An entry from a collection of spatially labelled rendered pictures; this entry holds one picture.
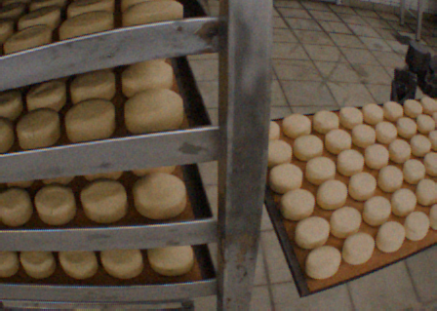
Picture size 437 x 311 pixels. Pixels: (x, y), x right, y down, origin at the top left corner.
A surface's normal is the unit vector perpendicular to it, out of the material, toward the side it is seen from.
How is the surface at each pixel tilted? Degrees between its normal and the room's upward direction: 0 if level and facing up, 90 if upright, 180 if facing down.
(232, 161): 90
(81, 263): 0
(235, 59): 90
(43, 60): 90
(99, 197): 0
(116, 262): 0
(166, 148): 90
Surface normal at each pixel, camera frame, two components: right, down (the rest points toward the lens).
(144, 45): 0.21, 0.56
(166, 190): 0.00, -0.82
